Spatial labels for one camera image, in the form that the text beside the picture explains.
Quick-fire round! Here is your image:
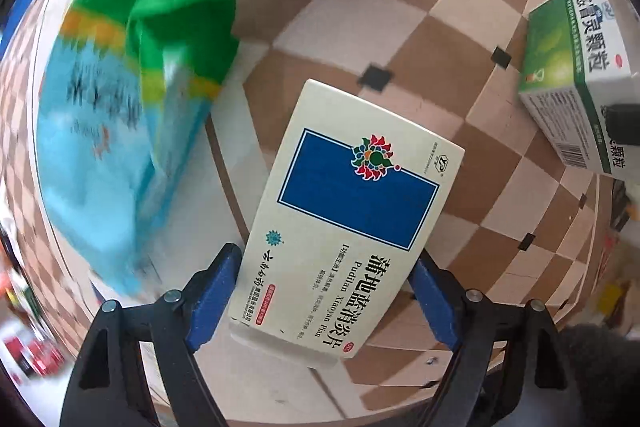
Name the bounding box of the cream box blue rectangle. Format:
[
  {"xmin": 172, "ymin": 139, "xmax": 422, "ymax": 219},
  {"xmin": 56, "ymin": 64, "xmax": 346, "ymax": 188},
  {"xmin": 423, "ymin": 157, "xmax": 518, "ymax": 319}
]
[{"xmin": 228, "ymin": 79, "xmax": 464, "ymax": 367}]

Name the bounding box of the blue green plastic bag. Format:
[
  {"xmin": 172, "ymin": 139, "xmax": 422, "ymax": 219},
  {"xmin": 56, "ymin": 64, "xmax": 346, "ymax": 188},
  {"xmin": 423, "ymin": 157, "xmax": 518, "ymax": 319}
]
[{"xmin": 36, "ymin": 0, "xmax": 239, "ymax": 295}]

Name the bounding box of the green white medicine box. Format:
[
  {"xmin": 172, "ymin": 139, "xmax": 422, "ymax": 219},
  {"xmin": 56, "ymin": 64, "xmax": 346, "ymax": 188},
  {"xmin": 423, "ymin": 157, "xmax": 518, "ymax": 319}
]
[{"xmin": 518, "ymin": 0, "xmax": 639, "ymax": 183}]

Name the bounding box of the checkered table mat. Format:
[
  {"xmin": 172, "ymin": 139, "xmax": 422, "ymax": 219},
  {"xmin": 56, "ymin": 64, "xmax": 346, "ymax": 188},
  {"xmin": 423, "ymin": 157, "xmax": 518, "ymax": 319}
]
[{"xmin": 1, "ymin": 0, "xmax": 613, "ymax": 425}]

